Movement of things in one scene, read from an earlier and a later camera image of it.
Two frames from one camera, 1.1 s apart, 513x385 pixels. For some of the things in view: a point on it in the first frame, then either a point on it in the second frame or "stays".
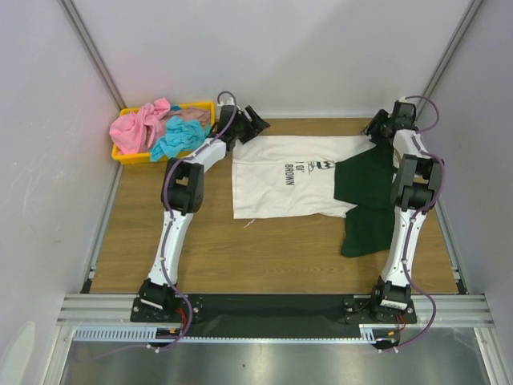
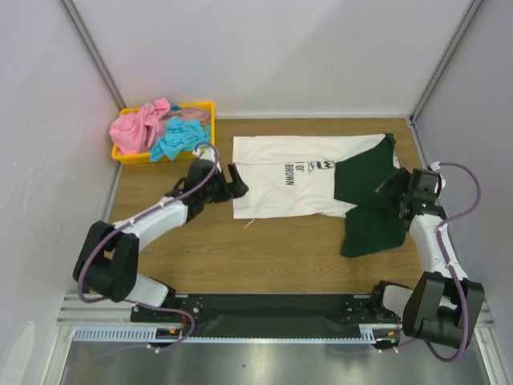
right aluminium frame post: (468, 18) stays
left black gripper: (258, 124) to (236, 189)
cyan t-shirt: (179, 136) stays
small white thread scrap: (248, 223) stays
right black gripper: (379, 128) to (401, 184)
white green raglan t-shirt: (342, 176) stays
